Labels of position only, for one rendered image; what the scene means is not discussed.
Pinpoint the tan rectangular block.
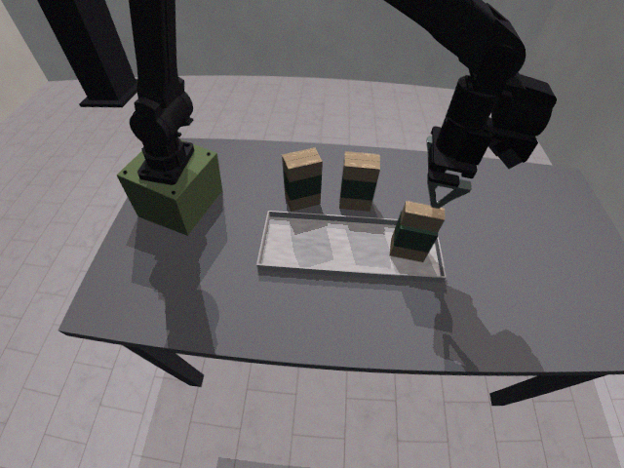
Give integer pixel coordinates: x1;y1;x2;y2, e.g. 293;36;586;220
339;151;380;212
282;148;323;212
390;201;445;262

